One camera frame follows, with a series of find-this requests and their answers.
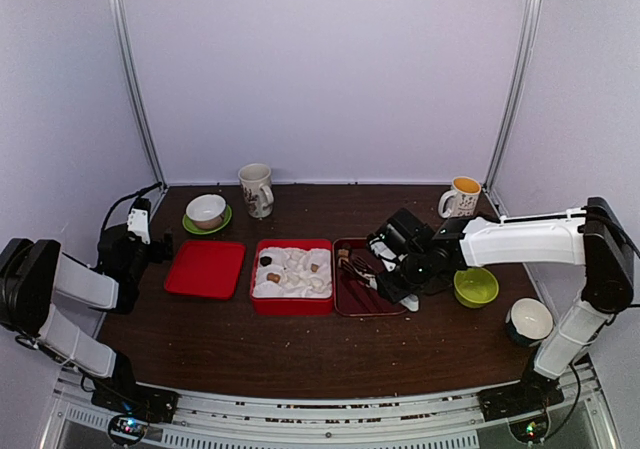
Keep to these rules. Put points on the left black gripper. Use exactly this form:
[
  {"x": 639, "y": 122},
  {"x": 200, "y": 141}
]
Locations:
[{"x": 158, "y": 254}]

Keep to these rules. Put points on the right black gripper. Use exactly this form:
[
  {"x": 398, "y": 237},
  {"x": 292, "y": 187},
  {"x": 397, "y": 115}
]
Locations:
[{"x": 392, "y": 292}]

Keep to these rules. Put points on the red tin lid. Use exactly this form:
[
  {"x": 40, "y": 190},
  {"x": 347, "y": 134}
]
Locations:
[{"x": 206, "y": 269}]

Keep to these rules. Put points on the metal serving tongs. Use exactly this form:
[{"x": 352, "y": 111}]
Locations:
[{"x": 358, "y": 270}]

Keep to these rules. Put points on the red chocolate tray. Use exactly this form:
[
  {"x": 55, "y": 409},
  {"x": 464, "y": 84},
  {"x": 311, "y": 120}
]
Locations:
[{"x": 351, "y": 297}]

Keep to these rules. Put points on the red tin box base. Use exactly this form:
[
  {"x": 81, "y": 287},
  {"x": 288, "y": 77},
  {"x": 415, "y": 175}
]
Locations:
[{"x": 292, "y": 307}]

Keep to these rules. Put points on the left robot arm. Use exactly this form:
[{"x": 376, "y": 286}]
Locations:
[{"x": 37, "y": 275}]

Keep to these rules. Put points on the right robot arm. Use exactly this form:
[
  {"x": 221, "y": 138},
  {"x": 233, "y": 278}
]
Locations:
[{"x": 590, "y": 238}]

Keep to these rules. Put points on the white round chocolate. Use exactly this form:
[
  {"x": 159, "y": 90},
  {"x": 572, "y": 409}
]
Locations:
[{"x": 317, "y": 283}]

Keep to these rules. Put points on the brown ridged chocolate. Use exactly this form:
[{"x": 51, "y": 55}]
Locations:
[{"x": 274, "y": 277}]

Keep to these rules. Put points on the white block chocolate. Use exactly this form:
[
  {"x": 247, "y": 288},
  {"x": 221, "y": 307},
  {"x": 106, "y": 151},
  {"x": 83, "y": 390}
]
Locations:
[{"x": 293, "y": 277}]

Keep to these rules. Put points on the lime green bowl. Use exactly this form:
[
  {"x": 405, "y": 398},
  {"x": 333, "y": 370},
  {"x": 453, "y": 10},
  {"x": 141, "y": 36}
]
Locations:
[{"x": 474, "y": 288}]

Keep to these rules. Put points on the white bowl on saucer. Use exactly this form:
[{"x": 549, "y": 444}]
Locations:
[{"x": 206, "y": 209}]

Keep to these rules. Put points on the green saucer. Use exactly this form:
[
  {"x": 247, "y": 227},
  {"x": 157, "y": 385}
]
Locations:
[{"x": 190, "y": 226}]

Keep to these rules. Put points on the white mug yellow inside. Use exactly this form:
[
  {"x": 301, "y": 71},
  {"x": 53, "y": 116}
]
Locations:
[{"x": 461, "y": 199}]

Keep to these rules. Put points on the dark bowl white inside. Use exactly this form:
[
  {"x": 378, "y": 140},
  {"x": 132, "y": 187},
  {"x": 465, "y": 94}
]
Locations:
[{"x": 528, "y": 322}]

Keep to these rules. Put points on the tall white patterned mug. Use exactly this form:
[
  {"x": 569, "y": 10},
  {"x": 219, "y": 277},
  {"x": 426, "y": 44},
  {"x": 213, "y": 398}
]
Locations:
[{"x": 256, "y": 184}]

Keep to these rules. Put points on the white paper cupcake liners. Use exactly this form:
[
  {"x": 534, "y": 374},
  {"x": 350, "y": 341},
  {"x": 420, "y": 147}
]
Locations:
[{"x": 282, "y": 264}]

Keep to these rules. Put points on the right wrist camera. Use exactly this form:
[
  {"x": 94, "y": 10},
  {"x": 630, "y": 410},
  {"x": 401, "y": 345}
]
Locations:
[{"x": 390, "y": 249}]

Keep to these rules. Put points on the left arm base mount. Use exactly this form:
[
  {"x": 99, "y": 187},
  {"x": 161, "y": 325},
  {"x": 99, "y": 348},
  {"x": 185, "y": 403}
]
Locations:
[{"x": 147, "y": 404}]

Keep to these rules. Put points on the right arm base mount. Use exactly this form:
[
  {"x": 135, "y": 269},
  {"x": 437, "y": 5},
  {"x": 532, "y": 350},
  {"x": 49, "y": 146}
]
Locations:
[{"x": 515, "y": 400}]

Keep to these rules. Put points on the front aluminium rail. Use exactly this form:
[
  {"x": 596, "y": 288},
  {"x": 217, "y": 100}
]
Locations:
[{"x": 452, "y": 419}]

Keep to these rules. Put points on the left aluminium frame post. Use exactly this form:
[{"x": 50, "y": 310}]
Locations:
[{"x": 134, "y": 91}]

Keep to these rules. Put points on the aluminium frame post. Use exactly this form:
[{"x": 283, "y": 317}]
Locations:
[
  {"x": 527, "y": 39},
  {"x": 134, "y": 91}
]

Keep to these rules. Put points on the right aluminium frame post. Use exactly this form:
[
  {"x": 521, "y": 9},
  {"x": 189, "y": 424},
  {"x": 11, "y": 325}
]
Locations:
[{"x": 527, "y": 39}]

